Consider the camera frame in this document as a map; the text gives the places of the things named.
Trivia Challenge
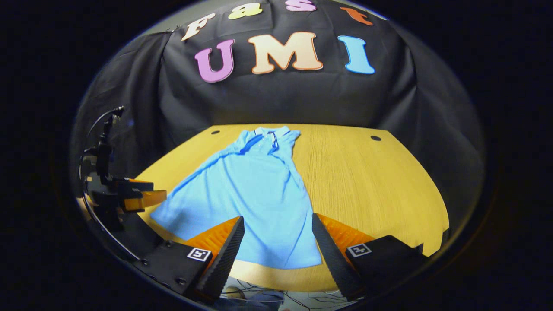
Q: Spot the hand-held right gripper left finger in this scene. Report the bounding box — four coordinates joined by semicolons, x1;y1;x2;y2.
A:
132;216;245;304

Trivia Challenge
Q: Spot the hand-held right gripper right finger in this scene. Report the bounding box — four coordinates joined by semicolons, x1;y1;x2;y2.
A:
311;213;432;302

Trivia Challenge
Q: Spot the light blue polo T-shirt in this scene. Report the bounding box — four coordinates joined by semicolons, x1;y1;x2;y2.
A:
150;126;323;270

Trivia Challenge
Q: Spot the black backdrop cloth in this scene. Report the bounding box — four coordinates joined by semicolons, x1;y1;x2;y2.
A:
71;0;484;242

